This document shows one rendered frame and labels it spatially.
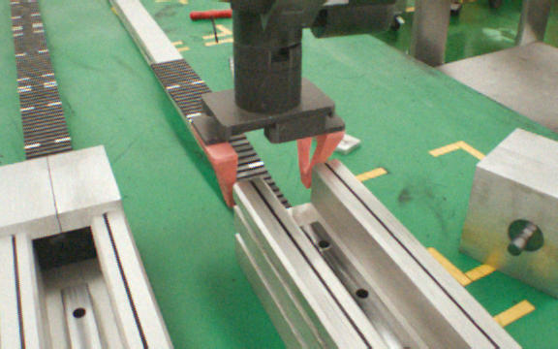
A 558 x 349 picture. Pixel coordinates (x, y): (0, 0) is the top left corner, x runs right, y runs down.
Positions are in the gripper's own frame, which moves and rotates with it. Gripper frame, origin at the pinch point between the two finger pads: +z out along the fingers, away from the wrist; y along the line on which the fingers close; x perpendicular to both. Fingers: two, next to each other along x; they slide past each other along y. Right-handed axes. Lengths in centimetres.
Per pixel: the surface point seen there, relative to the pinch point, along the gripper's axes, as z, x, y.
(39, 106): 1.1, 29.3, -19.0
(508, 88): 60, 106, 142
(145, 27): 1, 54, 0
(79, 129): 4.4, 27.4, -14.7
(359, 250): -1.4, -12.8, 2.4
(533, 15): 47, 140, 185
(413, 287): -3.6, -19.7, 2.3
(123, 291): -4.2, -13.1, -15.7
